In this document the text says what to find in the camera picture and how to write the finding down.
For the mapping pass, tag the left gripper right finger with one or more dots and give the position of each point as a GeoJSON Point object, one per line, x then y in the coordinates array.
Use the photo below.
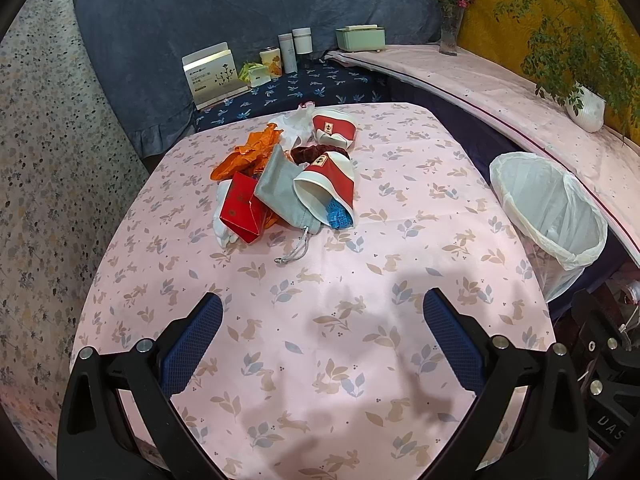
{"type": "Point", "coordinates": [549, 439]}

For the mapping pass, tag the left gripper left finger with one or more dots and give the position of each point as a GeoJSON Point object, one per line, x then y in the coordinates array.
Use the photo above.
{"type": "Point", "coordinates": [95, 437]}

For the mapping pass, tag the red paper envelope box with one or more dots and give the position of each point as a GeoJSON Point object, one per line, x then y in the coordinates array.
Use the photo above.
{"type": "Point", "coordinates": [241, 210]}

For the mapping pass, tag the blue measuring tape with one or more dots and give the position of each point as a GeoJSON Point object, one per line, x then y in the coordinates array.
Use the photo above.
{"type": "Point", "coordinates": [338, 216]}

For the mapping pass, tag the grey drawstring pouch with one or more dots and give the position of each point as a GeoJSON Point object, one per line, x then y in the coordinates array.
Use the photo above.
{"type": "Point", "coordinates": [275, 189]}

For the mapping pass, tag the orange plastic bag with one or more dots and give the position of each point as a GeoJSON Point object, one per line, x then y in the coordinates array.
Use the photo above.
{"type": "Point", "coordinates": [251, 157]}

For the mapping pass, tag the red white paper cup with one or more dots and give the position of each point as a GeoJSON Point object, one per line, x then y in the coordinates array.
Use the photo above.
{"type": "Point", "coordinates": [335, 128]}
{"type": "Point", "coordinates": [330, 176]}

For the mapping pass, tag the dark red scrunchie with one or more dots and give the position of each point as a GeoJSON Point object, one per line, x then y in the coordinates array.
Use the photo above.
{"type": "Point", "coordinates": [309, 153]}

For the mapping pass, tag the white glove red cuff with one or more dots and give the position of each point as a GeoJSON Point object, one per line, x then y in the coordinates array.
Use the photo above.
{"type": "Point", "coordinates": [295, 126]}

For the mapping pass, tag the white lined trash bin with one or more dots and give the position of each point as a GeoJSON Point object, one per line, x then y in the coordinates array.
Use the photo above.
{"type": "Point", "coordinates": [562, 229]}

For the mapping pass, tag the pink rabbit print tablecloth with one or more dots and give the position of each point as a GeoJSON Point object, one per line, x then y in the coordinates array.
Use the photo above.
{"type": "Point", "coordinates": [323, 368]}

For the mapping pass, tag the pink cloth on shelf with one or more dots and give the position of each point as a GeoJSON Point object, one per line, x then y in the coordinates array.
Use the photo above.
{"type": "Point", "coordinates": [605, 163]}

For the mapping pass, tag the green plant white pot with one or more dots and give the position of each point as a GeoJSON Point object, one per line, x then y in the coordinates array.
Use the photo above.
{"type": "Point", "coordinates": [573, 49]}

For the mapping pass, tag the white book box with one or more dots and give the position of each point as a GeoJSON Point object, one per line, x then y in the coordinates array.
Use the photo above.
{"type": "Point", "coordinates": [212, 76]}

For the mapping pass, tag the glass vase pink flowers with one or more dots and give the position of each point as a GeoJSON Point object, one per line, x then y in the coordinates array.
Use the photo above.
{"type": "Point", "coordinates": [451, 14]}

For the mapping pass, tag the green white small packet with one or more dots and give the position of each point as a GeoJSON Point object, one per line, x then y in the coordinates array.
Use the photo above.
{"type": "Point", "coordinates": [255, 74]}

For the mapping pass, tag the navy leaf print cloth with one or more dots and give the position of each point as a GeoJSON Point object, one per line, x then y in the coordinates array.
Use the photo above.
{"type": "Point", "coordinates": [322, 83]}

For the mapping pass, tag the mint green tissue box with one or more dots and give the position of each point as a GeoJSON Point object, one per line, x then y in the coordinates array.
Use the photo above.
{"type": "Point", "coordinates": [356, 38]}

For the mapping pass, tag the blue grey backdrop cloth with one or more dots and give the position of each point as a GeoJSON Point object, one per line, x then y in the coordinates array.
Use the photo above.
{"type": "Point", "coordinates": [136, 47]}

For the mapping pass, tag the tall white bottle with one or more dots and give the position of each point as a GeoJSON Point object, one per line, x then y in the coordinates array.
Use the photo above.
{"type": "Point", "coordinates": [288, 55]}

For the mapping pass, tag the short white jar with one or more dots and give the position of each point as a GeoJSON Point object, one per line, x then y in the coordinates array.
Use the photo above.
{"type": "Point", "coordinates": [302, 37]}

